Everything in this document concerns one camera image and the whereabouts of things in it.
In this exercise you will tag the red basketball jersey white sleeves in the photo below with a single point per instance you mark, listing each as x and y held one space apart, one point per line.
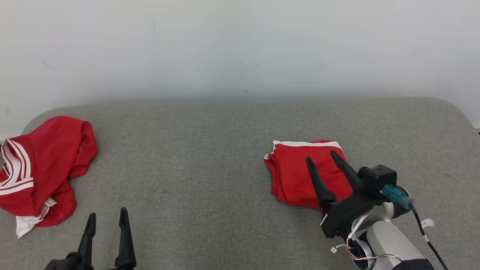
52 150

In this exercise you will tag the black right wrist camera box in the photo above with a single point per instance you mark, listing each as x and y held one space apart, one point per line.
377 176

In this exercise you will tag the grey fabric sofa cushion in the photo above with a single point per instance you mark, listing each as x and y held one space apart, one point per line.
187 157

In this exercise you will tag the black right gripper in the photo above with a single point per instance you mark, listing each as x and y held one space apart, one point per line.
345 213

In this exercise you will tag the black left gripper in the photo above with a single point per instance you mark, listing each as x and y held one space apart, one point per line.
67 263

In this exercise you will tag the red shorts with white trim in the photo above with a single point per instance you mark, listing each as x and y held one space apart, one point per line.
292 172

